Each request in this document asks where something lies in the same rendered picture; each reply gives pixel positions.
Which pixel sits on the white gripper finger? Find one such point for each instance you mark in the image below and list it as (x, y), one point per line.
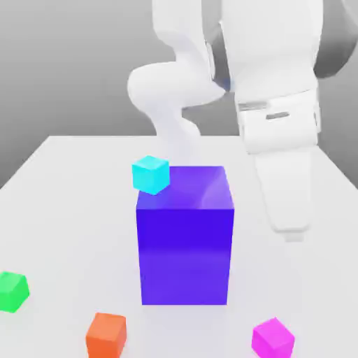
(294, 237)

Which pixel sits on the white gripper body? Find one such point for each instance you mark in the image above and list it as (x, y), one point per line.
(288, 190)

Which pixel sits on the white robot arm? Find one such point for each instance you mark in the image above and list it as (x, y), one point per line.
(268, 50)

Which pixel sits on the small magenta cube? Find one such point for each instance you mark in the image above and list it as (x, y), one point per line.
(272, 339)

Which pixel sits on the small cyan cube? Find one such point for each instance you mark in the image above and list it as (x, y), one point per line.
(151, 174)

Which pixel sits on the small orange cube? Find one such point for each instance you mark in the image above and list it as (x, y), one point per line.
(106, 335)

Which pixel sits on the small green cube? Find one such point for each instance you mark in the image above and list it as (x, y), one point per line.
(11, 292)

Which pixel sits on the large purple box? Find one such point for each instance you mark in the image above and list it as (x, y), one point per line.
(184, 251)

